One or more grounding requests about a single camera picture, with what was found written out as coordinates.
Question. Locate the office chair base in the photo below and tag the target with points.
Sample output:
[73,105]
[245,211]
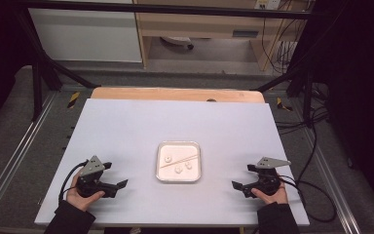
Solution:
[177,40]

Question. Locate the thin pale stick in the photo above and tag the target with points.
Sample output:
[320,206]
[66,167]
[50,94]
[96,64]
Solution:
[178,161]

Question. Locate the black metal frame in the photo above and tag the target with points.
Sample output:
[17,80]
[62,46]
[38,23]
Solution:
[162,9]

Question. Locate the light wooden desk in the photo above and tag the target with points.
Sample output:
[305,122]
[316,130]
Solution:
[201,22]

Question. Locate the white wall socket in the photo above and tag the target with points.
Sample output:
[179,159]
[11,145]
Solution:
[268,4]

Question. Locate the small white bead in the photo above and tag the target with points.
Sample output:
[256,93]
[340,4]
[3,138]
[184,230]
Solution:
[168,159]
[178,169]
[188,165]

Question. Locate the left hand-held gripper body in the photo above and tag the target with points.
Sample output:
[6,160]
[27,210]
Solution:
[91,167]

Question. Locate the person's right hand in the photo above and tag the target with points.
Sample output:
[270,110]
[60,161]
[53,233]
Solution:
[276,198]

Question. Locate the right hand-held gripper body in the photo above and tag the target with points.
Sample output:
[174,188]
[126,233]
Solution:
[268,180]

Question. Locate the light wooden table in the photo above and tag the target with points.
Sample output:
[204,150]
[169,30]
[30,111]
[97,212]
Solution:
[175,94]

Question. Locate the white table board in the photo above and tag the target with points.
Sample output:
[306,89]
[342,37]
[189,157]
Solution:
[126,130]

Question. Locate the white cabinet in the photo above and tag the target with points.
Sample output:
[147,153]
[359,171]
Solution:
[84,35]

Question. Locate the yellow black floor tape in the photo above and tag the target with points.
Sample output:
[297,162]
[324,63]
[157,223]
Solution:
[73,99]
[282,104]

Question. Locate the white square tray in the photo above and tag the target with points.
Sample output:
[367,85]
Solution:
[191,174]

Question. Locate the person's left hand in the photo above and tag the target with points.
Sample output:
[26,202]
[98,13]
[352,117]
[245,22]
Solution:
[81,201]

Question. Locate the aluminium floor rail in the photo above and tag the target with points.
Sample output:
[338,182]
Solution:
[334,188]
[16,159]

